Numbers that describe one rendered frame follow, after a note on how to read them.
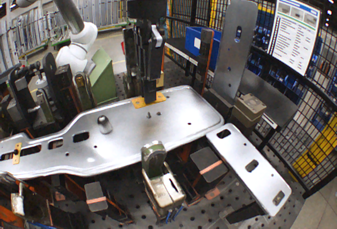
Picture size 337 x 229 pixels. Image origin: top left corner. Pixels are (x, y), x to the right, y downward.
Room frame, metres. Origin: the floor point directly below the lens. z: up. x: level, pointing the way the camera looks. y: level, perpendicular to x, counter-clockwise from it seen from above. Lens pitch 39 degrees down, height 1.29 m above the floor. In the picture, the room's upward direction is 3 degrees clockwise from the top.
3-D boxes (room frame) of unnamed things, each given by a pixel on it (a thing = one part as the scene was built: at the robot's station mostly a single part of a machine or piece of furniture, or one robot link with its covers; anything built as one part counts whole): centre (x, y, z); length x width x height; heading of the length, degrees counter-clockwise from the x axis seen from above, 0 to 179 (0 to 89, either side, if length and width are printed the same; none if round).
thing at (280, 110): (0.68, -0.23, 1.02); 0.90 x 0.22 x 0.03; 29
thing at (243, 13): (0.42, -0.19, 1.17); 0.12 x 0.01 x 0.34; 29
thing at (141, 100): (0.30, 0.05, 1.06); 0.08 x 0.04 x 0.01; 119
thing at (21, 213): (-0.05, 0.32, 0.87); 0.12 x 0.09 x 0.35; 29
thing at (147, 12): (0.30, 0.05, 1.26); 0.08 x 0.07 x 0.09; 29
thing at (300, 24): (0.48, -0.48, 1.30); 0.23 x 0.02 x 0.31; 29
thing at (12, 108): (0.23, 0.58, 0.89); 0.13 x 0.11 x 0.38; 29
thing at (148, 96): (0.29, 0.04, 1.10); 0.03 x 0.01 x 0.07; 119
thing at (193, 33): (0.73, -0.21, 1.10); 0.30 x 0.17 x 0.13; 23
